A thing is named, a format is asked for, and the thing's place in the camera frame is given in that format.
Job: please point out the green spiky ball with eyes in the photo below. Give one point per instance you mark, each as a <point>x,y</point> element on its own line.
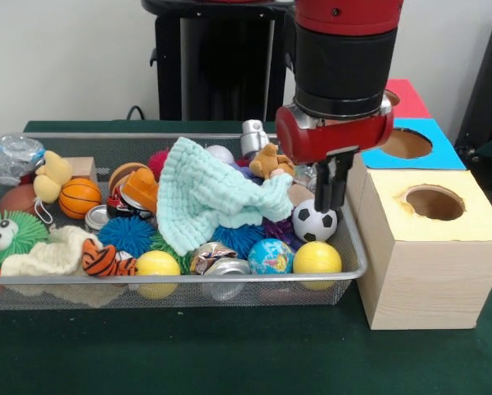
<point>12,237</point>

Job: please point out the wooden box with three holes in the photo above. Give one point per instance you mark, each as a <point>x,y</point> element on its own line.
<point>427,271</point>

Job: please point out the dark green table cloth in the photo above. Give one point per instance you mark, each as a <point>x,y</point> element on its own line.
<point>229,354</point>

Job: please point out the small globe ball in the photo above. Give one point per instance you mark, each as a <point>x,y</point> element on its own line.
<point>271,256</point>

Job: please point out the blue spiky ball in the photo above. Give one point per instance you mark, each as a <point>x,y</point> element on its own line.
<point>238,239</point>
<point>126,235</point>

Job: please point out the cream knitted cloth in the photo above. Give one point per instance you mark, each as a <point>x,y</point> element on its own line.
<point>50,255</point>

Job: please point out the small orange basketball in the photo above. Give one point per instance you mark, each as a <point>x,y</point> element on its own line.
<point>80,198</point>

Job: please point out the silver toy robot figure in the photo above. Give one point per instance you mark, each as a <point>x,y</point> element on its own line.
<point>252,136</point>

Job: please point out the black and white soccer ball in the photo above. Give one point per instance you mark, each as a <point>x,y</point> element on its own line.
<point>315,222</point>

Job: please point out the brown plush teddy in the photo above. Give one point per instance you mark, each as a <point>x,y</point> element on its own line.
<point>266,162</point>

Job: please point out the yellow ball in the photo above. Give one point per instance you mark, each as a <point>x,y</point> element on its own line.
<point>317,257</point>
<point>158,263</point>

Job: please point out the orange tiger plush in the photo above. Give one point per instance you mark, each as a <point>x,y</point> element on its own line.
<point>104,258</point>

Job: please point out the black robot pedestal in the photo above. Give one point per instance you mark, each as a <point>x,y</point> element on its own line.
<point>221,66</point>

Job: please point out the orange bumpy toy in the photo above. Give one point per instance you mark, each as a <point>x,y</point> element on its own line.
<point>141,189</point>

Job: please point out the mint green cloth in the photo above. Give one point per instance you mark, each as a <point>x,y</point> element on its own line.
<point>205,193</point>

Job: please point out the clear mesh bin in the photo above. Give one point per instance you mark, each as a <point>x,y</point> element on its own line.
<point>90,301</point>

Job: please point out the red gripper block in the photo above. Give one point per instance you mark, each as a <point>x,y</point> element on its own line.
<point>332,140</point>

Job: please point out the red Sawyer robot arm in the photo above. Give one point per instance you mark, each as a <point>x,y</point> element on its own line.
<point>345,58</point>

